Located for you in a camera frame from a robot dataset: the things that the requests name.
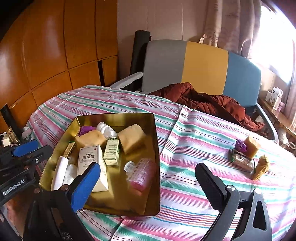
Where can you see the gold metal tray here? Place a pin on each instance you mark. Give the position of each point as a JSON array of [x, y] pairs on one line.
[[119, 199]]

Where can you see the white plastic wad front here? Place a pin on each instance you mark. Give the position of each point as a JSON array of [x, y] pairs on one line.
[[70, 175]]

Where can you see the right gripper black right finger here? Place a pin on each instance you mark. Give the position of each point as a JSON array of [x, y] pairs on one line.
[[212, 186]]

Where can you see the green white medicine box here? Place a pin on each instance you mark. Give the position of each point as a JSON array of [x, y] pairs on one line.
[[111, 153]]

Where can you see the glass bedside table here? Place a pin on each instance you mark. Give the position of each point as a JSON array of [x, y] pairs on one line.
[[9, 137]]

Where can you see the rust red jacket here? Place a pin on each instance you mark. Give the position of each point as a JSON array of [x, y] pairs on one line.
[[221, 106]]

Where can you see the white boxes on shelf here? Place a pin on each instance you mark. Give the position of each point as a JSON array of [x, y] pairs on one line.
[[274, 99]]

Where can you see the purple wrapper on bed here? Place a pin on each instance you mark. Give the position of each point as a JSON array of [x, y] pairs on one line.
[[240, 146]]

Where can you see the pink clear pill organizer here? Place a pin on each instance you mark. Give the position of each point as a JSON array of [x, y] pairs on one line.
[[140, 175]]

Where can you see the white cardboard box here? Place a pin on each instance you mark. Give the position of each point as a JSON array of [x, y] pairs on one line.
[[90, 154]]

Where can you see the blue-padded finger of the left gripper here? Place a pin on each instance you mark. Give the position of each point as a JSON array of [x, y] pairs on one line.
[[25, 148]]

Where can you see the green snack bar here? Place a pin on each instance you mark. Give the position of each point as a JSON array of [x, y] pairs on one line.
[[242, 161]]

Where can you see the person's left hand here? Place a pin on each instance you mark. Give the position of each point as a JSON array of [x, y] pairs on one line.
[[16, 213]]

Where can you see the wooden wardrobe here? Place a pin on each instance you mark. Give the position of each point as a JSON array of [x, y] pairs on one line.
[[54, 47]]

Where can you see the white plastic wad in tray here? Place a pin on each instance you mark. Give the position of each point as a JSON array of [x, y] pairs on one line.
[[106, 130]]

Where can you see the purple wrapper in tray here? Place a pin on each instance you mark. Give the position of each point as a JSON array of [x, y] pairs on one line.
[[85, 129]]

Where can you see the tan sponge in tray right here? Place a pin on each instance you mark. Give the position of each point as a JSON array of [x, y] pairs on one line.
[[131, 138]]

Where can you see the white foam block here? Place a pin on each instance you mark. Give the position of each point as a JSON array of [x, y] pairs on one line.
[[59, 173]]

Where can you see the orange sponge on bed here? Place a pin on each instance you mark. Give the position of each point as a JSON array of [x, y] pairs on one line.
[[252, 146]]

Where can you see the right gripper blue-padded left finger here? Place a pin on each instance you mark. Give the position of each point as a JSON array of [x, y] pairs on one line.
[[82, 186]]

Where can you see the tan sponge in tray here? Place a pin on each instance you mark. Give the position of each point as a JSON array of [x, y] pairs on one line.
[[131, 138], [92, 138]]

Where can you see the tan sponge in tray left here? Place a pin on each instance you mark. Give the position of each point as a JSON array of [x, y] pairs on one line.
[[92, 138]]

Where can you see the yellow plush toy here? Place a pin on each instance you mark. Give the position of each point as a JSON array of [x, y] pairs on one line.
[[261, 168]]

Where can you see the wooden side shelf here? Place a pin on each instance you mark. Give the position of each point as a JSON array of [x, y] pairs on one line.
[[280, 119]]

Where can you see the beige patterned curtain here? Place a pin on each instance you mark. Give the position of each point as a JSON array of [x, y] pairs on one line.
[[232, 25]]

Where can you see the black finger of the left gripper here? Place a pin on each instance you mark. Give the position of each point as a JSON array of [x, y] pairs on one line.
[[38, 156]]

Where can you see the tricolour fabric chair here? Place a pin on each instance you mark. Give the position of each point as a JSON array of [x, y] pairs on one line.
[[208, 69]]

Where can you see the green wrapped snack bar tray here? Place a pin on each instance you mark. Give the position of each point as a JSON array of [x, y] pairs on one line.
[[68, 150]]

